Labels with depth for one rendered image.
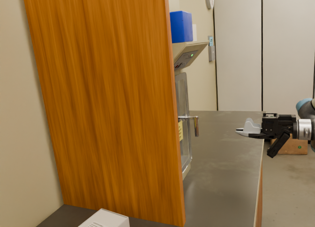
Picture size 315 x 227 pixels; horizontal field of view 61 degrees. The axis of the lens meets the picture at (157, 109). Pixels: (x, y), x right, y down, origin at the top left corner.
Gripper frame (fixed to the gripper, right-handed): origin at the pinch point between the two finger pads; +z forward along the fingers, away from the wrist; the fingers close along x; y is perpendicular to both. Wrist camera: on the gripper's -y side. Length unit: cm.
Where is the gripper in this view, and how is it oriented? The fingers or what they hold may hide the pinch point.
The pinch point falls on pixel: (239, 132)
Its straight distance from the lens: 110.6
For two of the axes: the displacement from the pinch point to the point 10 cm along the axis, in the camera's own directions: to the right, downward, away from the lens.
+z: -9.2, -0.1, 4.0
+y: -0.9, -9.7, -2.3
